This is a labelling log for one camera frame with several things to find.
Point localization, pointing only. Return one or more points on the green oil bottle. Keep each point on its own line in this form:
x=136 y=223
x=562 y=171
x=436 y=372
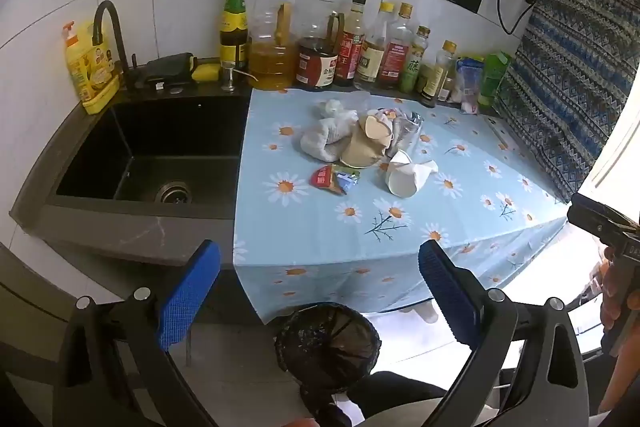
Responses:
x=412 y=72

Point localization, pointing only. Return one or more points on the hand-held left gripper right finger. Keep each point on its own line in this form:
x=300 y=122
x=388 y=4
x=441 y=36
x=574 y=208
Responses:
x=445 y=292

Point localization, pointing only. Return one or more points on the clear bottle beige label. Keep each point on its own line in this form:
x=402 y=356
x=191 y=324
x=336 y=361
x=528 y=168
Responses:
x=372 y=57

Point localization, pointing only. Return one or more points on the person's right hand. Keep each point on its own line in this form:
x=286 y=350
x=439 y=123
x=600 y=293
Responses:
x=611 y=307

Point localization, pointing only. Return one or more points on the crushed white paper cup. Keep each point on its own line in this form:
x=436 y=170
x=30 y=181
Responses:
x=402 y=179

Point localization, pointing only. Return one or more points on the black scrubbing cloth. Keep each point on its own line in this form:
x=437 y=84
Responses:
x=170 y=67

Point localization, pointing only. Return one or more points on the green label sauce bottle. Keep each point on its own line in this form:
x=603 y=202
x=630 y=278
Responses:
x=234 y=22

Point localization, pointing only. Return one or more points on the black kitchen faucet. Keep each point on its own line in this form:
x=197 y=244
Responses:
x=123 y=47

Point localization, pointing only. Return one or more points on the green packet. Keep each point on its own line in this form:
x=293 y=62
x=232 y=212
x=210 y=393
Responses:
x=492 y=77

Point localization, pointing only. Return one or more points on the large cooking oil jug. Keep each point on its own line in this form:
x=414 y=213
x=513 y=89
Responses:
x=270 y=67

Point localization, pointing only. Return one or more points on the dark soy sauce jug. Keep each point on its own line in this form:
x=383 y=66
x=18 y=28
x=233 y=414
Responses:
x=316 y=67

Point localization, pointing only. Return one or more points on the blue patterned cloth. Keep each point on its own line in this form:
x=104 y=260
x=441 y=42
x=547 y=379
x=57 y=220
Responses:
x=565 y=72

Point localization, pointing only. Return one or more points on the red snack wrapper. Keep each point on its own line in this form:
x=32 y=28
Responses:
x=322 y=177

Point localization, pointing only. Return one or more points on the dark bottle yellow label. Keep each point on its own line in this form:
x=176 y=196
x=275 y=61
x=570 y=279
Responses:
x=435 y=77

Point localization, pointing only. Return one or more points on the metal soap dispenser pump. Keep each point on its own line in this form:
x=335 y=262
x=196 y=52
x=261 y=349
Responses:
x=229 y=79

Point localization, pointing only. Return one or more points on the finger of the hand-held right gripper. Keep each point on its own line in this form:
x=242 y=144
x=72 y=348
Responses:
x=590 y=214

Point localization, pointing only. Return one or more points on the blue yellow snack wrapper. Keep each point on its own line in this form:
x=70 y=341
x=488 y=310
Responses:
x=346 y=180

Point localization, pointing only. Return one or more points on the metal sink drain strainer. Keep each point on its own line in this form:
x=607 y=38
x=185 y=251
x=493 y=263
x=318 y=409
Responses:
x=172 y=192

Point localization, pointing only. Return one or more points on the yellow sponge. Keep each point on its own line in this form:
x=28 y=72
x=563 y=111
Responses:
x=206 y=73

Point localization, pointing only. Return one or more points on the small clear plastic bag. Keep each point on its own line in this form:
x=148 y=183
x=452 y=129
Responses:
x=332 y=107

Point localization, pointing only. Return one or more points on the orange snack wrapper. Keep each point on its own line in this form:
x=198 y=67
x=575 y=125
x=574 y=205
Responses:
x=407 y=127

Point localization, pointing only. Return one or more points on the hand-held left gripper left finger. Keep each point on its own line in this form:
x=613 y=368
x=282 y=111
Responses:
x=190 y=292

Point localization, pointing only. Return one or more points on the black kitchen sink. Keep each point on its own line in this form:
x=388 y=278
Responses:
x=150 y=142

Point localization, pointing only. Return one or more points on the blue daisy tablecloth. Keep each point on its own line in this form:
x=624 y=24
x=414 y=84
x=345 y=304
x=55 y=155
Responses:
x=310 y=227

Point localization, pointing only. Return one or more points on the trash bin with black bag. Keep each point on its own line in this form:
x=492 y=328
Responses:
x=325 y=347

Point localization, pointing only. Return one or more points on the tall red label bottle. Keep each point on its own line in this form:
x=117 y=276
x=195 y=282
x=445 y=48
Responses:
x=350 y=52

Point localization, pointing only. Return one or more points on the brown paper cup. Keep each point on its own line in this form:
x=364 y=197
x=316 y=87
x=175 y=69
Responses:
x=362 y=152

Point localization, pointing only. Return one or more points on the person's leg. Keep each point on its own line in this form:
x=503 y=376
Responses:
x=395 y=389

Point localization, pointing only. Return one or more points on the clear bag blue top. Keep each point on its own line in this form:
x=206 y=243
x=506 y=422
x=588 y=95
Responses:
x=470 y=82

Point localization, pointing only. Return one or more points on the yellow dish soap bottle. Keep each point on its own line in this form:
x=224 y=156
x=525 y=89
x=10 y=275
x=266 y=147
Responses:
x=92 y=72

